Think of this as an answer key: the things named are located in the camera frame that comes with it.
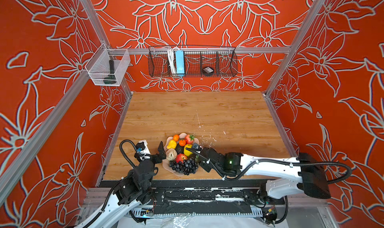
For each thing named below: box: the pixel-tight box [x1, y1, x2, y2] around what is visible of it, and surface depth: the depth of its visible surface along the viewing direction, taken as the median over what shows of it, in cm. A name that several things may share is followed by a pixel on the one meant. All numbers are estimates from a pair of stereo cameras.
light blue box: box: [175, 50, 185, 77], surface depth 91 cm
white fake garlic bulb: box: [165, 148, 178, 161], surface depth 81 cm
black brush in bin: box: [103, 60, 117, 84], surface depth 81 cm
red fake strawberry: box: [185, 134, 195, 144], surface depth 87 cm
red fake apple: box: [175, 153, 188, 164], surface depth 81 cm
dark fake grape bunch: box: [169, 158, 199, 176], surface depth 76 cm
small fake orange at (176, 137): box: [173, 134, 180, 142], surface depth 89 cm
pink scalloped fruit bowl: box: [162, 133, 200, 177], surface depth 81 cm
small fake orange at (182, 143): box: [179, 139, 186, 147], surface depth 85 cm
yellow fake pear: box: [166, 139, 177, 150], surface depth 86 cm
